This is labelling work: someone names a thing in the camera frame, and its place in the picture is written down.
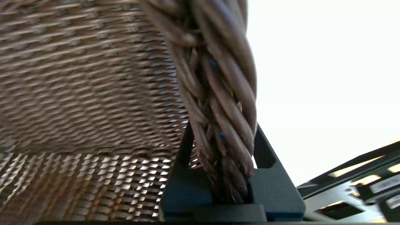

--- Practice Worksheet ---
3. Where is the dark brown woven basket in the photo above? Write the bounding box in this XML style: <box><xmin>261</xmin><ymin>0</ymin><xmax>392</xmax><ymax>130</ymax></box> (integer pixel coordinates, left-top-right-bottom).
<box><xmin>0</xmin><ymin>0</ymin><xmax>258</xmax><ymax>223</ymax></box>

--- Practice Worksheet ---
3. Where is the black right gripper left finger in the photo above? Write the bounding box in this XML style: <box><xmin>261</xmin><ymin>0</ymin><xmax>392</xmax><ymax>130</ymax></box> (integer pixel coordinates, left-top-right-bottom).
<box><xmin>159</xmin><ymin>122</ymin><xmax>217</xmax><ymax>218</ymax></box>

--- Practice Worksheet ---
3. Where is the black metal frame structure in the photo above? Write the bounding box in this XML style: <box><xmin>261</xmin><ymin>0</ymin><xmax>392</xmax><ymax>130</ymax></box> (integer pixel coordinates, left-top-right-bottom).
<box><xmin>296</xmin><ymin>141</ymin><xmax>400</xmax><ymax>224</ymax></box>

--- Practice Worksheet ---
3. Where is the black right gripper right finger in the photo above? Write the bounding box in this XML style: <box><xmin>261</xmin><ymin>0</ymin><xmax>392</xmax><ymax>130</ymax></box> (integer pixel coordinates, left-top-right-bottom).
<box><xmin>248</xmin><ymin>124</ymin><xmax>306</xmax><ymax>218</ymax></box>

